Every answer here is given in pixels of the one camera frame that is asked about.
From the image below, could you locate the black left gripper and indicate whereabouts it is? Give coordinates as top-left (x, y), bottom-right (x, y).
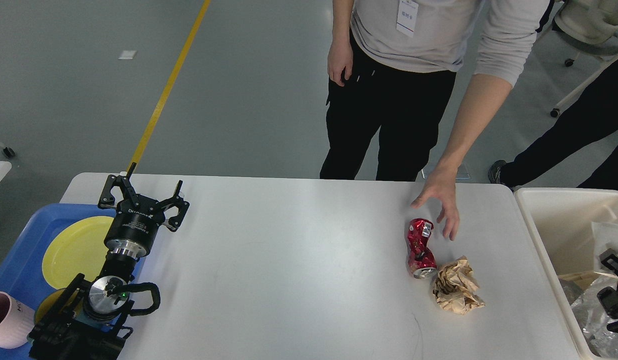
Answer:
top-left (97, 162), bottom-right (190, 260)

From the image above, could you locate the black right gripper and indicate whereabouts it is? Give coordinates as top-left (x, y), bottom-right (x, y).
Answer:
top-left (596, 252), bottom-right (618, 334)

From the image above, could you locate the brown paper bag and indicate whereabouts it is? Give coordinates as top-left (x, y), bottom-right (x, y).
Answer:
top-left (558, 271), bottom-right (618, 290)

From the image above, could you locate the yellow plastic plate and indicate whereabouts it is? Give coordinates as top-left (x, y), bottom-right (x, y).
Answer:
top-left (41, 216), bottom-right (113, 290)

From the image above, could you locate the brown paper ball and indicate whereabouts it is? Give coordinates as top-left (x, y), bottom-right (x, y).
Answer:
top-left (432, 255), bottom-right (486, 316)

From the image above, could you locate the pink ribbed mug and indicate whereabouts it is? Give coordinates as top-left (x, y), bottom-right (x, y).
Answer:
top-left (0, 291), bottom-right (35, 349)

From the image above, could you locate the crushed red soda can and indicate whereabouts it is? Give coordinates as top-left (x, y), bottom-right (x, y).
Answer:
top-left (407, 218), bottom-right (438, 279)

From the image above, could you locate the white paper cup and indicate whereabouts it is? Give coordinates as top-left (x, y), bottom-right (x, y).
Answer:
top-left (591, 222), bottom-right (618, 272)

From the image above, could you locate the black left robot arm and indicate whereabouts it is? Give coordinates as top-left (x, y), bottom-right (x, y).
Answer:
top-left (28, 162), bottom-right (190, 360)

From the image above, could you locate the bystander bare forearm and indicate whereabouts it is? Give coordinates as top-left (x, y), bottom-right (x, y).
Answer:
top-left (435, 73), bottom-right (513, 178)

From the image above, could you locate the bystander left hand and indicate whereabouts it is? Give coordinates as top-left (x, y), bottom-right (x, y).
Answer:
top-left (411, 161), bottom-right (461, 241)

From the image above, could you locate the beige plastic bin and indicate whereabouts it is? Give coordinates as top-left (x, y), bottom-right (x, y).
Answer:
top-left (514, 187), bottom-right (618, 360)

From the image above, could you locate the blue plastic tray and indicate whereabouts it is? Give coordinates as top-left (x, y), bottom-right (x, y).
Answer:
top-left (0, 202), bottom-right (155, 360)

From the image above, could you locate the chair caster at left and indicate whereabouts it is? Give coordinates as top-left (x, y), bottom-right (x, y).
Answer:
top-left (0, 141), bottom-right (15, 158)

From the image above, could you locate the person in grey sneakers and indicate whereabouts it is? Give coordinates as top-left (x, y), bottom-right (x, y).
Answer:
top-left (487, 59), bottom-right (618, 189)

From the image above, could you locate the floor outlet cover right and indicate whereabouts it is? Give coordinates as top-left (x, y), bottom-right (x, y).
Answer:
top-left (455, 162), bottom-right (472, 181)

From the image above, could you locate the white office chair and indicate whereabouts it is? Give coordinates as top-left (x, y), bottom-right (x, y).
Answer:
top-left (550, 0), bottom-right (618, 117)

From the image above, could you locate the person in grey shirt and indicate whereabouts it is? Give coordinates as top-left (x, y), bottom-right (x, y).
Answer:
top-left (319, 0), bottom-right (546, 182)

